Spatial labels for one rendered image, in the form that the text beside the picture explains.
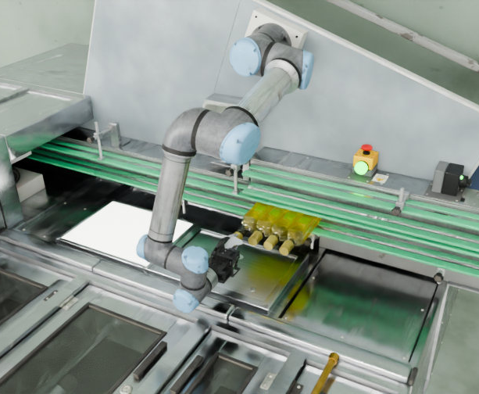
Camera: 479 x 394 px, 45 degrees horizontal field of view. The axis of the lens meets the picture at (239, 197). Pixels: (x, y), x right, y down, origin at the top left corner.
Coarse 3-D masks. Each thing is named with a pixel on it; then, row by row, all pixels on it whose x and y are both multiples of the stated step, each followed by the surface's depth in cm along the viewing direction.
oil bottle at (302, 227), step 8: (304, 216) 203; (312, 216) 203; (296, 224) 199; (304, 224) 198; (312, 224) 202; (288, 232) 195; (296, 232) 195; (304, 232) 196; (296, 240) 194; (304, 240) 198
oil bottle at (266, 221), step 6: (270, 210) 206; (276, 210) 206; (282, 210) 207; (264, 216) 203; (270, 216) 203; (276, 216) 203; (258, 222) 200; (264, 222) 200; (270, 222) 200; (258, 228) 200; (264, 228) 199; (270, 228) 200; (270, 234) 201
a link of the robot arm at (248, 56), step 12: (252, 36) 183; (264, 36) 186; (240, 48) 179; (252, 48) 177; (264, 48) 178; (240, 60) 181; (252, 60) 178; (264, 60) 178; (240, 72) 182; (252, 72) 180
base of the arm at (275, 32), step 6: (264, 24) 194; (270, 24) 193; (276, 24) 194; (258, 30) 191; (264, 30) 190; (270, 30) 190; (276, 30) 191; (282, 30) 192; (270, 36) 188; (276, 36) 190; (282, 36) 192; (288, 36) 194; (282, 42) 192; (288, 42) 193
